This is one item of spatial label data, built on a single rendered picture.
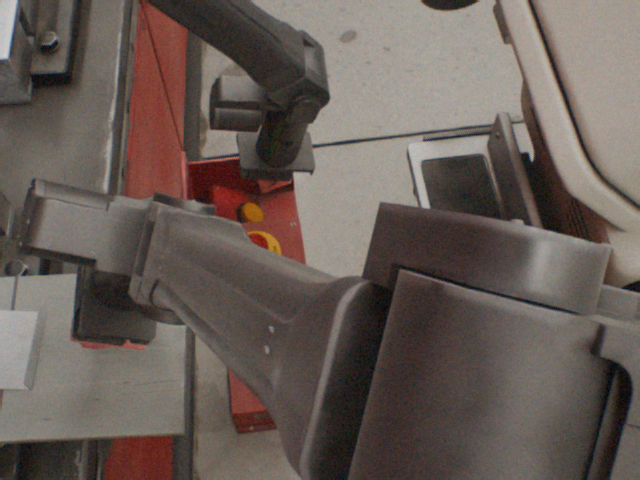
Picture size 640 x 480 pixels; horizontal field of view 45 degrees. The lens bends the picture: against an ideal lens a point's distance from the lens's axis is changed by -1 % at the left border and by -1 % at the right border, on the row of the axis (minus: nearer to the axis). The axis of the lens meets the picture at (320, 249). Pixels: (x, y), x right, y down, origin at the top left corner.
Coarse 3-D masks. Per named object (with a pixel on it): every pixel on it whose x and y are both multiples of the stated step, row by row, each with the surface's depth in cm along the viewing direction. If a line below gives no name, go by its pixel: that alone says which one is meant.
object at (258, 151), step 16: (240, 144) 103; (256, 144) 103; (272, 144) 99; (288, 144) 100; (304, 144) 106; (240, 160) 102; (256, 160) 103; (272, 160) 102; (288, 160) 103; (304, 160) 105
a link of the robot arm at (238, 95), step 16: (224, 80) 92; (240, 80) 93; (224, 96) 91; (240, 96) 92; (256, 96) 92; (304, 96) 88; (320, 96) 90; (224, 112) 93; (240, 112) 93; (256, 112) 94; (288, 112) 91; (304, 112) 90; (224, 128) 95; (240, 128) 95; (256, 128) 95
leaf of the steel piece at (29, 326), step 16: (0, 320) 81; (16, 320) 81; (32, 320) 81; (0, 336) 80; (16, 336) 80; (32, 336) 80; (0, 352) 80; (16, 352) 80; (32, 352) 78; (0, 368) 79; (16, 368) 79; (32, 368) 78; (0, 384) 78; (16, 384) 78; (32, 384) 78
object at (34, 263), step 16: (16, 240) 97; (16, 256) 96; (32, 256) 96; (0, 272) 95; (32, 272) 95; (48, 272) 97; (0, 448) 85; (16, 448) 85; (0, 464) 84; (16, 464) 84
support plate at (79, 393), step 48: (0, 288) 83; (48, 288) 83; (48, 336) 81; (48, 384) 78; (96, 384) 78; (144, 384) 78; (0, 432) 76; (48, 432) 76; (96, 432) 76; (144, 432) 76
